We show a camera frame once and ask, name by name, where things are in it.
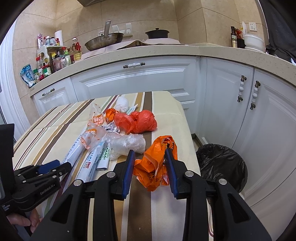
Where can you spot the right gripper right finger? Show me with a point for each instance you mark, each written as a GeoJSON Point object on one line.
{"type": "Point", "coordinates": [232, 218]}

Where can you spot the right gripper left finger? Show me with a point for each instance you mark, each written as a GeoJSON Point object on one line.
{"type": "Point", "coordinates": [68, 217]}

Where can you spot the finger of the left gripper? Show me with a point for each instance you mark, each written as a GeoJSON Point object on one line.
{"type": "Point", "coordinates": [38, 169]}
{"type": "Point", "coordinates": [57, 171]}

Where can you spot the white DHA milk powder sachet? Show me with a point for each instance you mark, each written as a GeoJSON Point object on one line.
{"type": "Point", "coordinates": [79, 146]}

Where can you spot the white PICC milk powder sachet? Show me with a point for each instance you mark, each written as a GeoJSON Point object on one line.
{"type": "Point", "coordinates": [86, 172]}

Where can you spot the orange foil wrapper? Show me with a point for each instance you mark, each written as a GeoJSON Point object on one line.
{"type": "Point", "coordinates": [151, 171]}

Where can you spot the white green-printed small sachet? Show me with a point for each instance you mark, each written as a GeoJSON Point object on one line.
{"type": "Point", "coordinates": [103, 161]}

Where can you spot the clear orange-printed snack wrapper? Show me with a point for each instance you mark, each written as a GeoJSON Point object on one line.
{"type": "Point", "coordinates": [96, 117]}

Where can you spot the black trash bin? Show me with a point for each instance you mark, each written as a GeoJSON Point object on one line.
{"type": "Point", "coordinates": [217, 161]}

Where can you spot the person's left hand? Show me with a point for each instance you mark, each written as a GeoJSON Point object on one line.
{"type": "Point", "coordinates": [33, 221]}

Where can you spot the clear orange-printed plastic wrapper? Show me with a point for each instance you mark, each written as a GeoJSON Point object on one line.
{"type": "Point", "coordinates": [92, 136]}

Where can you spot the clear crumpled plastic bag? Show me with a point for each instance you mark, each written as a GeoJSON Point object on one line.
{"type": "Point", "coordinates": [121, 144]}

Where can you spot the striped tablecloth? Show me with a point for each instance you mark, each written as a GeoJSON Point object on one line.
{"type": "Point", "coordinates": [143, 215]}

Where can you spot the small orange foil wrapper ball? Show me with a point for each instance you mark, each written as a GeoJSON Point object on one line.
{"type": "Point", "coordinates": [110, 114]}

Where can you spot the white crumpled tissue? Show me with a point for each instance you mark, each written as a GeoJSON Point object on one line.
{"type": "Point", "coordinates": [122, 104]}

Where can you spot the blue snack bag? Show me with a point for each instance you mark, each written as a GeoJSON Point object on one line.
{"type": "Point", "coordinates": [27, 75]}

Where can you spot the red-orange plastic bag ball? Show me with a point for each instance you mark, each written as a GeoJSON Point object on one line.
{"type": "Point", "coordinates": [137, 122]}

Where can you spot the white spice rack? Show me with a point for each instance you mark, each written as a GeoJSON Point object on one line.
{"type": "Point", "coordinates": [51, 57]}

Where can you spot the cooking oil bottle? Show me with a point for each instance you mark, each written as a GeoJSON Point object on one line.
{"type": "Point", "coordinates": [76, 49]}

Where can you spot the paper towel roll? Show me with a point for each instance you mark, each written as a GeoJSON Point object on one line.
{"type": "Point", "coordinates": [59, 36]}

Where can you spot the metal wok pan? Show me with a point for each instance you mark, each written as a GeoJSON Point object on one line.
{"type": "Point", "coordinates": [105, 40]}

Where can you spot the black pot lid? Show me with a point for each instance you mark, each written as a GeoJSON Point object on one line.
{"type": "Point", "coordinates": [157, 33]}

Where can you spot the white bowl stack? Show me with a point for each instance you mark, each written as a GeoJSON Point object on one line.
{"type": "Point", "coordinates": [253, 42]}

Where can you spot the dark sauce bottle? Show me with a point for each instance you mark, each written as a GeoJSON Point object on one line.
{"type": "Point", "coordinates": [233, 37]}

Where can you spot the drawer handle left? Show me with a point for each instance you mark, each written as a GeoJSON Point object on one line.
{"type": "Point", "coordinates": [48, 92]}

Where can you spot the drawer handle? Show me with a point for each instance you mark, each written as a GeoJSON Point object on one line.
{"type": "Point", "coordinates": [48, 92]}
{"type": "Point", "coordinates": [133, 65]}

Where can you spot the drawer handle centre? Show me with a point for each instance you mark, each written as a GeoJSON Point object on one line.
{"type": "Point", "coordinates": [133, 65]}

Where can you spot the cabinet door handle right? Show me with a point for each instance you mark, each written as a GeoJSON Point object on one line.
{"type": "Point", "coordinates": [254, 95]}

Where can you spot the cabinet door handle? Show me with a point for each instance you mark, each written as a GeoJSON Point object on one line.
{"type": "Point", "coordinates": [241, 88]}
{"type": "Point", "coordinates": [254, 95]}

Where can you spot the cabinet door handle left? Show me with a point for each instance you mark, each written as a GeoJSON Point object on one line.
{"type": "Point", "coordinates": [241, 88]}

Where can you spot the wall power socket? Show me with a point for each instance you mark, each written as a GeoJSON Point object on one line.
{"type": "Point", "coordinates": [252, 26]}

